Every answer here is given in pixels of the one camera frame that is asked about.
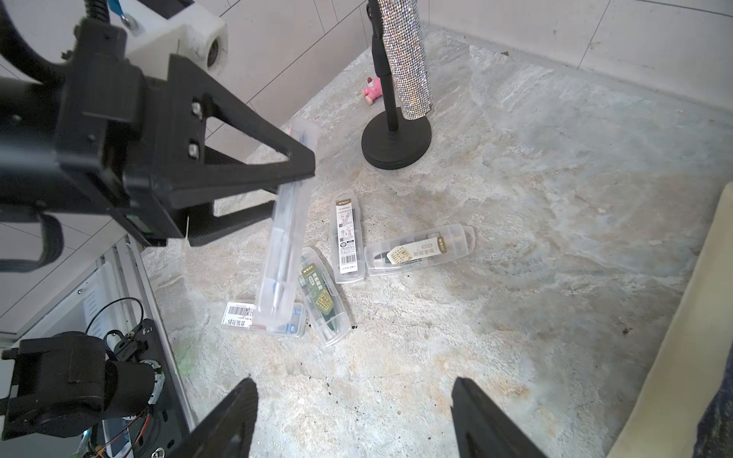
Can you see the clear compass case blue pen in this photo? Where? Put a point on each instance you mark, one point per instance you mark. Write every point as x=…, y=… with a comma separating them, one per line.
x=277, y=291

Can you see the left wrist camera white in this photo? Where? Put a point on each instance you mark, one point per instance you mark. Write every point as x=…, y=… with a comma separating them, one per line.
x=158, y=29

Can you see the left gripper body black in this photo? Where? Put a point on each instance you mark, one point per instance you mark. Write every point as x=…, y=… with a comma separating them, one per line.
x=65, y=146

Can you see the pink toy figure far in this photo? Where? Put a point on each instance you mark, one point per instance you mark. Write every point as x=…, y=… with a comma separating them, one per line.
x=373, y=90

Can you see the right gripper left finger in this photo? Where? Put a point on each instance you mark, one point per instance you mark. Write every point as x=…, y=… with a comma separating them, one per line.
x=227, y=431

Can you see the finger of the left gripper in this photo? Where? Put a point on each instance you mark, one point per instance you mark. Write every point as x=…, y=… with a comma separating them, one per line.
x=204, y=227
x=216, y=146

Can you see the glitter microphone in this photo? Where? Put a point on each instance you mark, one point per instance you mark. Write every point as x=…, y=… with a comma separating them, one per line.
x=402, y=39

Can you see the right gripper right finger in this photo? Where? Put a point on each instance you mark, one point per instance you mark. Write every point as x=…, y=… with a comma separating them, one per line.
x=482, y=429

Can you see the clear case red white label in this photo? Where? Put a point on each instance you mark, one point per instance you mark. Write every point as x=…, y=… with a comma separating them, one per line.
x=243, y=316

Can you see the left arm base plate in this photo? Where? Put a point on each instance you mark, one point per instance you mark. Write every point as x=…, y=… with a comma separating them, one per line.
x=154, y=401

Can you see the aluminium mounting rail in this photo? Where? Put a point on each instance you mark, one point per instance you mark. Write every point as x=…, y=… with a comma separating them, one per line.
x=99, y=287

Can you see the small clear compass case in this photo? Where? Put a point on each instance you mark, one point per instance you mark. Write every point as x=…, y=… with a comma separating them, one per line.
x=423, y=249

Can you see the black microphone stand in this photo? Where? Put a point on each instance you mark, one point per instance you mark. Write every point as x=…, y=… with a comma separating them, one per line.
x=389, y=141

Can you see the clear compass case barcode label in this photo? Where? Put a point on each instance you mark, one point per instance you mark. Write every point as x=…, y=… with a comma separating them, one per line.
x=346, y=239

